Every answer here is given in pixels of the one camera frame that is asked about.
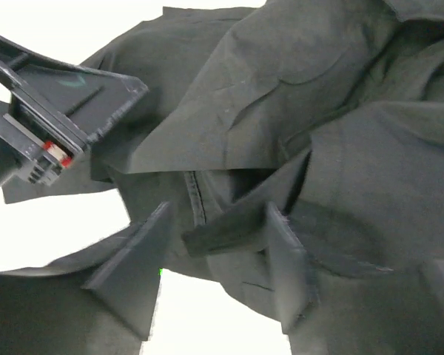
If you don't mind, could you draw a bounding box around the black long sleeve shirt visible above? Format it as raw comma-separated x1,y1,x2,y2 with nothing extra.
3,1,444,321

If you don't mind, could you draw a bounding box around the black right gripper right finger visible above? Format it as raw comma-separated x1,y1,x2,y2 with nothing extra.
265,201,444,354

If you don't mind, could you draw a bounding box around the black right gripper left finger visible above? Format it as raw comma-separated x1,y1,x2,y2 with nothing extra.
0,203,171,354

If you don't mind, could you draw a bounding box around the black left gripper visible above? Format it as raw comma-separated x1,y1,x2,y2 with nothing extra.
0,35,149,187

